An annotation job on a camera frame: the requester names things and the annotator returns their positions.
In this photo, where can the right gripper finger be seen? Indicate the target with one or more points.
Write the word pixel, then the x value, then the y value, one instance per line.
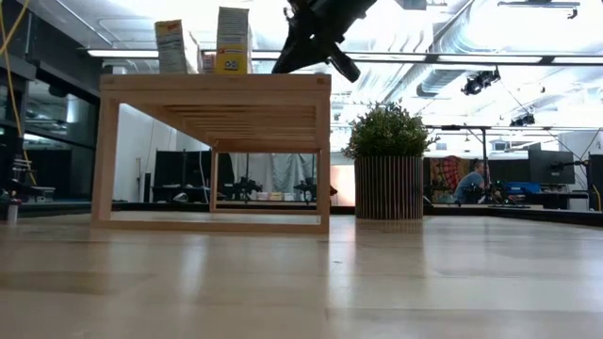
pixel 297 47
pixel 311 59

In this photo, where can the yellow cereal box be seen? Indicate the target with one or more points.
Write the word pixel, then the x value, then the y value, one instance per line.
pixel 172 52
pixel 233 37

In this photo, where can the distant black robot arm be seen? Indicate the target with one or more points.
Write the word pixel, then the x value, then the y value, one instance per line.
pixel 308 188
pixel 245 184

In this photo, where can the wooden slatted shelf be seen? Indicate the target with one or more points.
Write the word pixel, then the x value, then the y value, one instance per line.
pixel 212 85

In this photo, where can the grey curtain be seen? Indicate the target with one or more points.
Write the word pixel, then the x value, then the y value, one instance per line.
pixel 282 169

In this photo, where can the bushy plant in ribbed pot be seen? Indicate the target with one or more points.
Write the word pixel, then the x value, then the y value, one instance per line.
pixel 388 188

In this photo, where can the black ceiling spotlight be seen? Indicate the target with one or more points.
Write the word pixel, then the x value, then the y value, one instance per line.
pixel 478 84
pixel 523 120

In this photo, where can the long ceiling light bar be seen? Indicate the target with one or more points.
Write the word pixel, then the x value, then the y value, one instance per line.
pixel 122 53

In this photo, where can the black partition panel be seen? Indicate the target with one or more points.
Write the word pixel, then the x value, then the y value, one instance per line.
pixel 169 169

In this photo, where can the colourful patterned cloth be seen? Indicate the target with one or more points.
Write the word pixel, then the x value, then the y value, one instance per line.
pixel 445 176

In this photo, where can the black overhead stand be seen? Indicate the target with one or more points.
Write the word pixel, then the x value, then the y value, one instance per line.
pixel 484 150

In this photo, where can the person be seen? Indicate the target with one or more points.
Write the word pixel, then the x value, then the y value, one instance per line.
pixel 471 181

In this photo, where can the blue bin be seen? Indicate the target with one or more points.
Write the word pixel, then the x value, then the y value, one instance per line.
pixel 520 188

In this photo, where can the black computer monitor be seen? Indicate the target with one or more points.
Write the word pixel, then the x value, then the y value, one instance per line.
pixel 551 167

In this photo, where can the small white cylinder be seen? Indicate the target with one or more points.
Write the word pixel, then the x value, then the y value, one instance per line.
pixel 12 213

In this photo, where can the black aluminium table frame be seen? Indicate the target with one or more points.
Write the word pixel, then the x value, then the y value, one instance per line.
pixel 542 215

